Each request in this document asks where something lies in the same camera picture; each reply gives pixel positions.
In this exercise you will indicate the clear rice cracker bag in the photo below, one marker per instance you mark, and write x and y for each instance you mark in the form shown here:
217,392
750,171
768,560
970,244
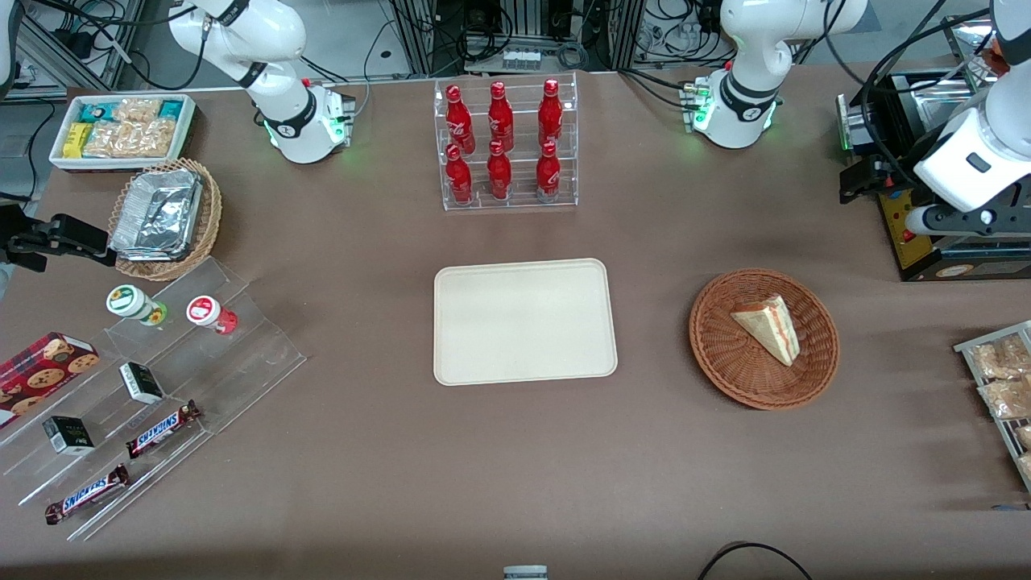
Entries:
137,109
109,139
153,138

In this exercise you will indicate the red cola bottle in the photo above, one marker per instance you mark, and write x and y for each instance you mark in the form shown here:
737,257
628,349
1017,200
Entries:
499,173
458,177
459,117
550,111
500,113
548,173

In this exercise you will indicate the beige rectangular tray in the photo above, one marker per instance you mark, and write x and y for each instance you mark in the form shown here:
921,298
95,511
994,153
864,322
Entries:
523,322

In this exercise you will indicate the red sausage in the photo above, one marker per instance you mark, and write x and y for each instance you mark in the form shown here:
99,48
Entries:
996,55

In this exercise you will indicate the red cookie box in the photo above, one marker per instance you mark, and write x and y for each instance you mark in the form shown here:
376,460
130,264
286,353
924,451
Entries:
40,370

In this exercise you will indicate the small grey device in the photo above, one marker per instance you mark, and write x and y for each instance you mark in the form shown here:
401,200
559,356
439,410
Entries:
525,573

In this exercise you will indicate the steel warmer pan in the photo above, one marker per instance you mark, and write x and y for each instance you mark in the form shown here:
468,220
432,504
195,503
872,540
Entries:
926,97

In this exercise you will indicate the clear fried snack bag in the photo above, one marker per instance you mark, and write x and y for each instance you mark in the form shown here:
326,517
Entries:
999,358
1026,466
1024,437
1007,399

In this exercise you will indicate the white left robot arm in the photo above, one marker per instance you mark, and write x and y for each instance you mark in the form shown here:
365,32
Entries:
737,101

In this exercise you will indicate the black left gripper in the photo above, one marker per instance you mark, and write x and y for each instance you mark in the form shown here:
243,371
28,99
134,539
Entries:
896,171

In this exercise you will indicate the light oval wicker basket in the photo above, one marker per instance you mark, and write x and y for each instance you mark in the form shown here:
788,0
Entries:
211,217

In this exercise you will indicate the aluminium foil container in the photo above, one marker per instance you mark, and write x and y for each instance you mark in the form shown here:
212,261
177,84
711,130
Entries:
157,213

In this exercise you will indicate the teal snack packet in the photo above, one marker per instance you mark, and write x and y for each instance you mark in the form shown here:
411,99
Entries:
171,109
97,112

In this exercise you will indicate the brown Snickers bar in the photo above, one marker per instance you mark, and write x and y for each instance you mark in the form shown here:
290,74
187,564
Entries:
84,494
161,429

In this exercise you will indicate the red lid yogurt cup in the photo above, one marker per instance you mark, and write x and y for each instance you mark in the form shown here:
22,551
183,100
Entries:
205,312

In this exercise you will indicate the black food warmer machine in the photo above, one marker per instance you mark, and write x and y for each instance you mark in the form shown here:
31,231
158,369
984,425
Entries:
914,259

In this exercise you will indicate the yellow snack packet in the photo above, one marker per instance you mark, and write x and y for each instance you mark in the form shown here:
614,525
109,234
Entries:
76,139

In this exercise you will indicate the small black box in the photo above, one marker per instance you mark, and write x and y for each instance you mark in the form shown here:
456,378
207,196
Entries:
141,383
68,435

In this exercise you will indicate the aluminium frame rack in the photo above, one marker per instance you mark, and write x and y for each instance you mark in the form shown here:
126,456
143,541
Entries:
423,36

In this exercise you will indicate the green lid yogurt cup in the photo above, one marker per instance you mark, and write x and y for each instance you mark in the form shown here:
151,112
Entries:
129,302

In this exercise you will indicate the white power strip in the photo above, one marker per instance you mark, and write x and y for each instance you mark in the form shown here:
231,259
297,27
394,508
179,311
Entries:
521,58

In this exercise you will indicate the brown round wicker basket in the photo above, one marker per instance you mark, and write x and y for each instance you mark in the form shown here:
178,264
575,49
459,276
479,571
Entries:
741,370

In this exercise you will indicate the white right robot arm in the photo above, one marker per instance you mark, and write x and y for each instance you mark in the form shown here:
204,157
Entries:
300,121

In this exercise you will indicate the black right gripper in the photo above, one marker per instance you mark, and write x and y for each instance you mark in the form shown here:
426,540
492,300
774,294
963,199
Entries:
22,236

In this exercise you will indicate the clear acrylic stepped display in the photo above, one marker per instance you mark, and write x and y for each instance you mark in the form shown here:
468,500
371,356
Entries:
242,354

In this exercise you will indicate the clear acrylic bottle rack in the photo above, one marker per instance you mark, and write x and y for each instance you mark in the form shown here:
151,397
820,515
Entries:
519,205

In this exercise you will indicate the white rectangular snack tub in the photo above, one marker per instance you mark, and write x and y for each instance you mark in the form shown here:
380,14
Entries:
187,129

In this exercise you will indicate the triangular sandwich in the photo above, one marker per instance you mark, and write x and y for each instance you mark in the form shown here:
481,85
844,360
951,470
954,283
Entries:
769,329

